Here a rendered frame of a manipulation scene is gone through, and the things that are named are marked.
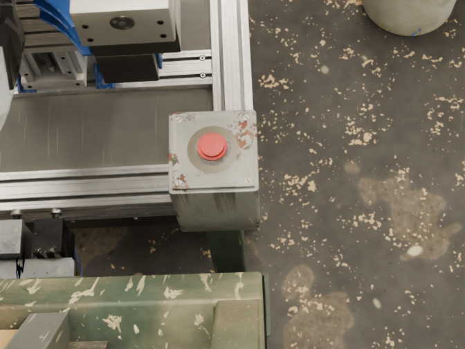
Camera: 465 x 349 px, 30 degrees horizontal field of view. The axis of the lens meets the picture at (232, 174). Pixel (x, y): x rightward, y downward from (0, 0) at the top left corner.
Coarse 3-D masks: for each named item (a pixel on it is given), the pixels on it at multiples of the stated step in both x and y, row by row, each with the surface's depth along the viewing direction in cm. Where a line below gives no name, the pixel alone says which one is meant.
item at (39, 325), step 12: (60, 312) 111; (24, 324) 107; (36, 324) 107; (48, 324) 107; (60, 324) 107; (24, 336) 103; (36, 336) 103; (48, 336) 103; (60, 336) 106; (12, 348) 99; (24, 348) 99; (36, 348) 99; (48, 348) 100; (60, 348) 106
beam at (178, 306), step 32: (0, 288) 119; (32, 288) 118; (64, 288) 118; (96, 288) 117; (128, 288) 116; (160, 288) 116; (192, 288) 115; (224, 288) 115; (256, 288) 114; (0, 320) 112; (96, 320) 111; (128, 320) 111; (160, 320) 111; (192, 320) 111
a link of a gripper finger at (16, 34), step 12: (0, 0) 64; (12, 0) 64; (12, 12) 64; (0, 24) 64; (12, 24) 64; (0, 36) 65; (12, 36) 65; (24, 36) 66; (12, 48) 66; (12, 60) 66; (12, 72) 67; (12, 84) 68
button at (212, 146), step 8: (208, 136) 114; (216, 136) 114; (200, 144) 114; (208, 144) 114; (216, 144) 114; (224, 144) 114; (200, 152) 114; (208, 152) 114; (216, 152) 114; (224, 152) 114; (208, 160) 114; (216, 160) 114
